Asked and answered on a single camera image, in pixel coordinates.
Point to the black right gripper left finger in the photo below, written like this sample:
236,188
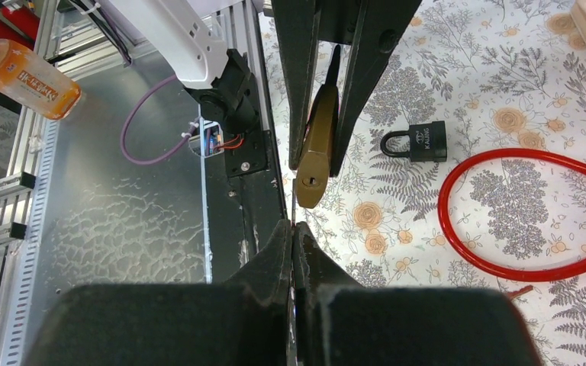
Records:
240,321

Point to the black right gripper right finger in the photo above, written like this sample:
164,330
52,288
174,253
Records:
340,322

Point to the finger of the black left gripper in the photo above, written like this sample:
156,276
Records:
377,31
297,27

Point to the brass padlock silver shackle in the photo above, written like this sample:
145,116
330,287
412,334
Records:
314,167

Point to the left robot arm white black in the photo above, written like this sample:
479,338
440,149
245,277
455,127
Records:
212,72

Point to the black padlock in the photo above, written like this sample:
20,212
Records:
427,142

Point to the floral table mat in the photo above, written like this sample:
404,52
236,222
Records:
500,74

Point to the orange drink bottle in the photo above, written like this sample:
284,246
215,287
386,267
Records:
30,80

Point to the aluminium frame rail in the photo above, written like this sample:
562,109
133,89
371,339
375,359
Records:
74,211

